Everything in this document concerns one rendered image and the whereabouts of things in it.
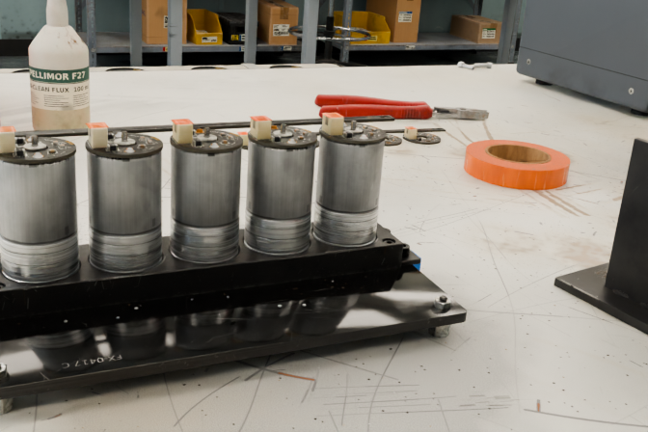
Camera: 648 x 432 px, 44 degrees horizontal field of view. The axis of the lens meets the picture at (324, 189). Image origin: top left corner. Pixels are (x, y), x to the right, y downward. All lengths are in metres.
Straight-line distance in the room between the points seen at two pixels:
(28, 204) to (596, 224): 0.27
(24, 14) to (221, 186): 4.40
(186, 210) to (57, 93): 0.23
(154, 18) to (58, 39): 3.84
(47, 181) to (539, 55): 0.55
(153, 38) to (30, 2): 0.71
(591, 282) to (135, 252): 0.18
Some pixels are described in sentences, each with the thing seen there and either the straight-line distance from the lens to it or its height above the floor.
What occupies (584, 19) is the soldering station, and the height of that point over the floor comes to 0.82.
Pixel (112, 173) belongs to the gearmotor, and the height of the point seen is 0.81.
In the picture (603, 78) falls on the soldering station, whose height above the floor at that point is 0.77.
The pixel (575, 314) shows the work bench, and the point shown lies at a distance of 0.33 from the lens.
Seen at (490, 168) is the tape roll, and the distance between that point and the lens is 0.46.
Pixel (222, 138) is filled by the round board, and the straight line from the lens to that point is 0.28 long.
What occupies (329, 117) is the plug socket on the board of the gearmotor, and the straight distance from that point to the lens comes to 0.29.
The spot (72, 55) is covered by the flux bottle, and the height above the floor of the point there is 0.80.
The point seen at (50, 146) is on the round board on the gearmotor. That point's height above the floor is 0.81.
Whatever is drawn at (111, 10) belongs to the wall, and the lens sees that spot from 4.72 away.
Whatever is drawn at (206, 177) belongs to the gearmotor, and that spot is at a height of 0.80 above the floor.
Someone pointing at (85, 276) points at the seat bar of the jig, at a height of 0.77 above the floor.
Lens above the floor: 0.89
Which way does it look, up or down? 20 degrees down
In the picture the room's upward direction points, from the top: 4 degrees clockwise
